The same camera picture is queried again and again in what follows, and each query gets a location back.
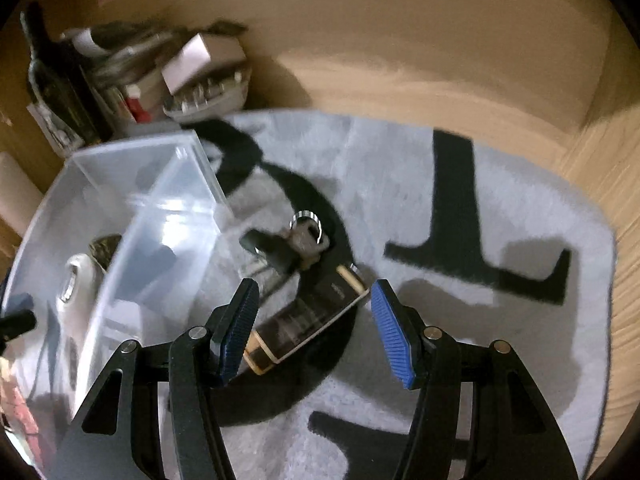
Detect clear plastic storage box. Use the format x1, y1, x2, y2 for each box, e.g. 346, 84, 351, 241
0, 130, 236, 471

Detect grey mat with black letters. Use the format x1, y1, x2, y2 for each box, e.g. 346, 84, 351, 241
75, 107, 619, 480

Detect black and gold box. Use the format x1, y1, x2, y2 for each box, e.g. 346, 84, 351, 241
243, 262, 365, 376

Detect white card box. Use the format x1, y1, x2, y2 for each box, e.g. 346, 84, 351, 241
161, 34, 246, 96

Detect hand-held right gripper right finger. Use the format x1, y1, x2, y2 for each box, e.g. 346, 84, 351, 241
371, 279, 581, 480

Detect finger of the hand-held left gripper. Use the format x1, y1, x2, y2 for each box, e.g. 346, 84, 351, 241
0, 309, 39, 344

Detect white bowl of trinkets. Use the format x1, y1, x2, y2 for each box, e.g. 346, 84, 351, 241
162, 72, 251, 121

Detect small red box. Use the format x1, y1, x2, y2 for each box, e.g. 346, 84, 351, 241
125, 85, 154, 124

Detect white handheld device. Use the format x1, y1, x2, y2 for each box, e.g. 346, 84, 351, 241
54, 254, 109, 319

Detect dark wine bottle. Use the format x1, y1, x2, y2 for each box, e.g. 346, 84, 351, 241
20, 2, 104, 149

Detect stack of small books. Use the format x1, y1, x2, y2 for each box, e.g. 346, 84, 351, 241
60, 22, 181, 92

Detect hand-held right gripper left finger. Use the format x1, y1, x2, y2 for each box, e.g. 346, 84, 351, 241
45, 277, 261, 480

